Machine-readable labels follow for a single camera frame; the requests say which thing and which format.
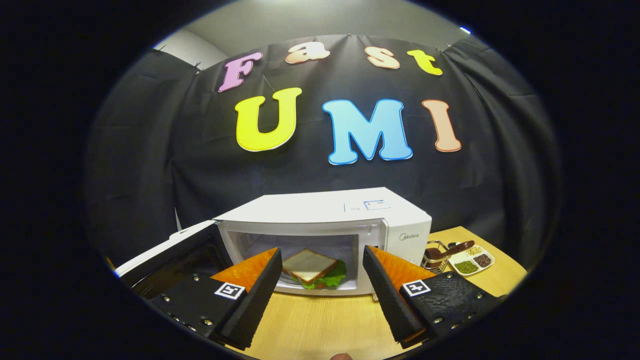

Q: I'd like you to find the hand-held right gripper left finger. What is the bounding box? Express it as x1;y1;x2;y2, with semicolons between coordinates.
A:
145;247;284;351

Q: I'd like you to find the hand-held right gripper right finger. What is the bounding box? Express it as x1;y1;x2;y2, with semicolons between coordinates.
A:
362;245;506;350

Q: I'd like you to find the sandwich with lettuce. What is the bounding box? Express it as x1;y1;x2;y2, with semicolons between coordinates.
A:
281;248;347;290

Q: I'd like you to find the white microwave oven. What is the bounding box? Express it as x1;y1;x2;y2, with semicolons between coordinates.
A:
114;187;433;301

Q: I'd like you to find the brown spoon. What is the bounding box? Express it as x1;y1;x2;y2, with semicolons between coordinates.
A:
425;240;476;261

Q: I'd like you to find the white divided dish with beans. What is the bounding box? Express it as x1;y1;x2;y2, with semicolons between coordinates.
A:
447;244;496;277

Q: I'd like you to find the black backdrop cloth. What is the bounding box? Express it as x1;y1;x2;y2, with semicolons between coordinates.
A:
82;34;563;271

